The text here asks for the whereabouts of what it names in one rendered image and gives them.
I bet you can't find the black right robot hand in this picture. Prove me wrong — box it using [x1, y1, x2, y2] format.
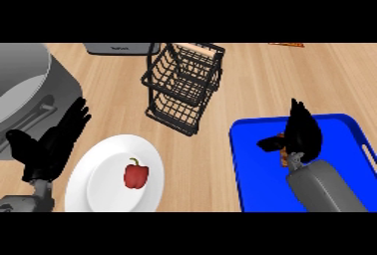
[256, 98, 324, 164]

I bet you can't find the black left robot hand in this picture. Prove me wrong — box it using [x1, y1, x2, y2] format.
[4, 97, 93, 183]

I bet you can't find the brown croissant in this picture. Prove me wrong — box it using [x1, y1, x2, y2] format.
[275, 131, 291, 168]

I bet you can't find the blue tray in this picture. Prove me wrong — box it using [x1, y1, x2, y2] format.
[228, 113, 377, 213]

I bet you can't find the white round plate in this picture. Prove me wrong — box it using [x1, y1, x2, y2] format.
[63, 133, 167, 213]

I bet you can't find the grey rounded appliance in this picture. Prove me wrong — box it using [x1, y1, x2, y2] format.
[0, 43, 86, 161]

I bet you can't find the red bell pepper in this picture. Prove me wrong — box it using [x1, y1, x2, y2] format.
[123, 157, 151, 190]

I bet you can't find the orange flat object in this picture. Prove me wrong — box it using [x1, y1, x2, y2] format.
[266, 43, 306, 48]

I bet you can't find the black tiered wire basket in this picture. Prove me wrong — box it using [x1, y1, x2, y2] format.
[140, 43, 226, 137]

